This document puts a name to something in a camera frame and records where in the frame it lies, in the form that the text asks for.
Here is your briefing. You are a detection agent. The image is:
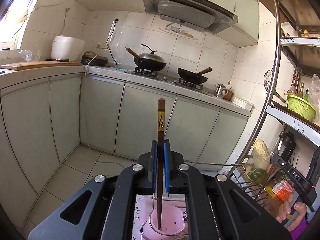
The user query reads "dark chopstick with gold band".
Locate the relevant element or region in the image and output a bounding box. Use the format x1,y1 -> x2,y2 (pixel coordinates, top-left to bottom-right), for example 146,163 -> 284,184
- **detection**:
157,98 -> 165,230

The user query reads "person's right hand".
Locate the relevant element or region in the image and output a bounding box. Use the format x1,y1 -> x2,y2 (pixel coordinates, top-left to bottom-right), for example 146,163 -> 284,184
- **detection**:
275,193 -> 309,231

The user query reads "orange snack packet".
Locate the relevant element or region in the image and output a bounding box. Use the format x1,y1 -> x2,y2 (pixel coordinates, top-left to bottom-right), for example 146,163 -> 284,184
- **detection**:
272,180 -> 295,202

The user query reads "floral bear tablecloth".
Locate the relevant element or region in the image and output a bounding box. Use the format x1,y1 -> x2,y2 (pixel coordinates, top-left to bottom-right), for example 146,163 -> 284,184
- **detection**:
132,197 -> 187,240

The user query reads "left pink plastic cup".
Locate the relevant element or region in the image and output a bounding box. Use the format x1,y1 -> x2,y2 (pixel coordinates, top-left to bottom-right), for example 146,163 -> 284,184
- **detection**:
143,206 -> 185,239

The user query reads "black blender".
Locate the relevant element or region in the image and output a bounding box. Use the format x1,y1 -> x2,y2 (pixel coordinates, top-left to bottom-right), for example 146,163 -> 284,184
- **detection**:
276,132 -> 296,161

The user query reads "green plastic basket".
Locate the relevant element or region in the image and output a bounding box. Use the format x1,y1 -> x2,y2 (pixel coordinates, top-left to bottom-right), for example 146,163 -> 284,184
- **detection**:
287,95 -> 316,121

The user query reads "gas stove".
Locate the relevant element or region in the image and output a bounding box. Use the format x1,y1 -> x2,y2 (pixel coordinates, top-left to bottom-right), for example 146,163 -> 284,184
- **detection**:
124,67 -> 203,91

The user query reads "metal storage shelf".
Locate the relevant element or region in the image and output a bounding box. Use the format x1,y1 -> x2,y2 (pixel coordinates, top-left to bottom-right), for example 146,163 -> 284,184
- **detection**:
227,1 -> 317,176

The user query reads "steel kettle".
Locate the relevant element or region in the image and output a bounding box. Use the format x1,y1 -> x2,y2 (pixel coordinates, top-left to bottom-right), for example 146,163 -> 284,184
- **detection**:
215,83 -> 228,98

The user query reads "black open wok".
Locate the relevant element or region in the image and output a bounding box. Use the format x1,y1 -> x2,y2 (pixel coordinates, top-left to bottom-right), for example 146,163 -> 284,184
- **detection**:
177,67 -> 213,85

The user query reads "black lidded wok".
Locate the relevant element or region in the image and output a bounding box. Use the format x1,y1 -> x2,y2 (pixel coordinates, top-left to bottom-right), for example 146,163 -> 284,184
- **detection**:
125,44 -> 167,72

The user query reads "black electric appliance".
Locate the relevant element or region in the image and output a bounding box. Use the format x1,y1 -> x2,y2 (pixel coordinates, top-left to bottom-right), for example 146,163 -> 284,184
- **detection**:
80,51 -> 108,67

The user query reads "white rice cooker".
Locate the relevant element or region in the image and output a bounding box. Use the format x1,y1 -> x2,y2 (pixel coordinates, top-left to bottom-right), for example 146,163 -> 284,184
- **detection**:
51,36 -> 85,62

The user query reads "wooden cutting board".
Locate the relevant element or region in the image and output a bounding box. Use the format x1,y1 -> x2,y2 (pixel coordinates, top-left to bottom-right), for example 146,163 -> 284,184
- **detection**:
1,61 -> 81,71

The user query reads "range hood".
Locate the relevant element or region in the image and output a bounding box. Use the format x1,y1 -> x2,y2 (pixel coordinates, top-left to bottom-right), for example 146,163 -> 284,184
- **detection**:
143,0 -> 238,35

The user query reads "metal wire utensil rack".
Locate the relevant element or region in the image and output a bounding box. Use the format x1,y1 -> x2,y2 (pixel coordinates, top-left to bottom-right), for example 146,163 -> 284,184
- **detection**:
132,165 -> 267,239

